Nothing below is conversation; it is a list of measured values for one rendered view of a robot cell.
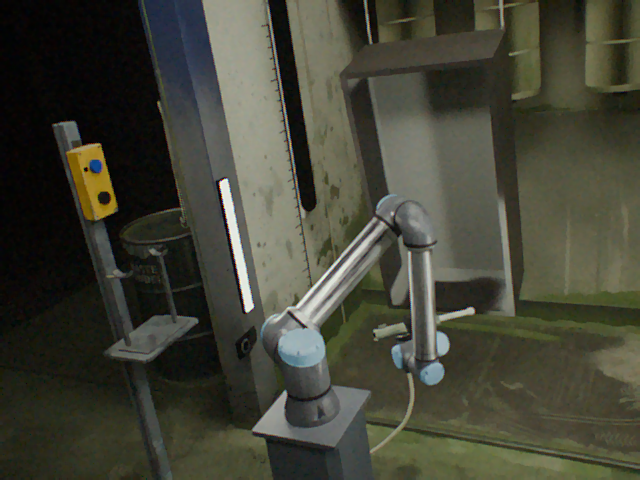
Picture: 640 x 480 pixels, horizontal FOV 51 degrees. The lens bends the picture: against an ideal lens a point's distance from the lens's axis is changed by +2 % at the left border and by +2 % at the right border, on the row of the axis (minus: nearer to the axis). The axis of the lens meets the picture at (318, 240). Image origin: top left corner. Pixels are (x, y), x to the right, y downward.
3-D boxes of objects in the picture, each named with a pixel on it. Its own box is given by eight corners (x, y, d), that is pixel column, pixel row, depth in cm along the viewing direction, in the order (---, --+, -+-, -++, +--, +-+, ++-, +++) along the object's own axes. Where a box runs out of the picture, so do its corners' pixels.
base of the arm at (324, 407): (325, 432, 211) (321, 405, 208) (274, 422, 220) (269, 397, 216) (349, 398, 227) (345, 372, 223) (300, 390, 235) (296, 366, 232)
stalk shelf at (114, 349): (155, 317, 279) (154, 314, 279) (199, 322, 269) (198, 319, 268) (103, 356, 254) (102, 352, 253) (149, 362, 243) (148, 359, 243)
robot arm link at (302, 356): (295, 403, 211) (286, 355, 205) (277, 379, 226) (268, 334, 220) (338, 387, 216) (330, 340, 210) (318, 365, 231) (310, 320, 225)
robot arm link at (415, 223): (442, 205, 220) (449, 383, 241) (422, 197, 231) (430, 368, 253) (412, 212, 216) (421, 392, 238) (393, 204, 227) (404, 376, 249)
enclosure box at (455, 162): (406, 267, 352) (365, 44, 291) (524, 271, 327) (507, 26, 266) (388, 308, 325) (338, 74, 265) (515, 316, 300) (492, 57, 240)
